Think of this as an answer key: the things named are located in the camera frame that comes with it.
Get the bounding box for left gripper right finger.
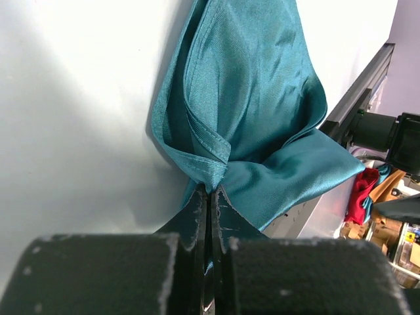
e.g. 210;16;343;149
209;189;412;314

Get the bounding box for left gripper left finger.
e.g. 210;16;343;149
1;186;207;314

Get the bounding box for teal satin napkin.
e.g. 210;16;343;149
151;1;364;230

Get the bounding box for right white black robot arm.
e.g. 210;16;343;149
349;112;419;176

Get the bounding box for cardboard boxes in background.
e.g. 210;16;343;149
339;164;419;289

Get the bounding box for red cloth in background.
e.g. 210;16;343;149
344;168;379;225

